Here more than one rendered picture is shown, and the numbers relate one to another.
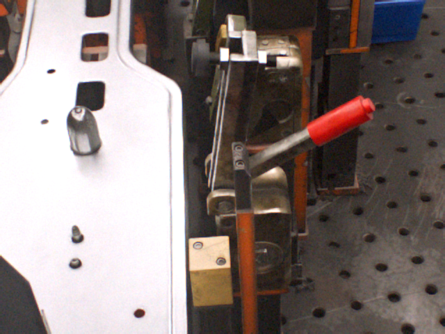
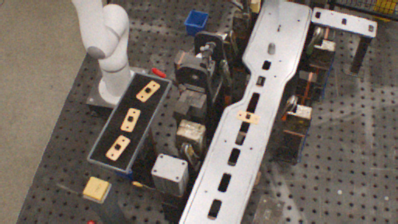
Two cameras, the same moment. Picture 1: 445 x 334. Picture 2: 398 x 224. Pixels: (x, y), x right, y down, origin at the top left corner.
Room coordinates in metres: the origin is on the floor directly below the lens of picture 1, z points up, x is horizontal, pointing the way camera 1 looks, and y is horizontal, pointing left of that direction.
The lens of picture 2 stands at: (1.86, 0.32, 2.34)
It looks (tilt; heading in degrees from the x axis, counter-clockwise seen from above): 56 degrees down; 204
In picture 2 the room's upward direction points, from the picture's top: 5 degrees counter-clockwise
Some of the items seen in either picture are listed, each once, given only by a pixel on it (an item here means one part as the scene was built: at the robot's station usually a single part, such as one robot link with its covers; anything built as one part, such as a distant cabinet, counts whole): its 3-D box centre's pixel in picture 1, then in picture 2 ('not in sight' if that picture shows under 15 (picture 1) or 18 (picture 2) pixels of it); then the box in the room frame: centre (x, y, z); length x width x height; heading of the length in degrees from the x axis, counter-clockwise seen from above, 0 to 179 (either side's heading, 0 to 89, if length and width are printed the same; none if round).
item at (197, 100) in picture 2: not in sight; (195, 126); (1.01, -0.06, 0.89); 0.13 x 0.11 x 0.38; 90
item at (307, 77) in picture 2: not in sight; (302, 97); (0.71, 0.31, 0.84); 0.11 x 0.08 x 0.29; 90
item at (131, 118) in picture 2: not in sight; (130, 119); (1.22, -0.20, 1.17); 0.08 x 0.04 x 0.01; 3
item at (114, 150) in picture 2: not in sight; (117, 147); (1.32, -0.19, 1.17); 0.08 x 0.04 x 0.01; 170
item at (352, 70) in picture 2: not in sight; (361, 51); (0.36, 0.52, 0.84); 0.11 x 0.06 x 0.29; 90
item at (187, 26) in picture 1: (203, 115); (228, 103); (0.84, 0.02, 0.84); 0.04 x 0.03 x 0.29; 0
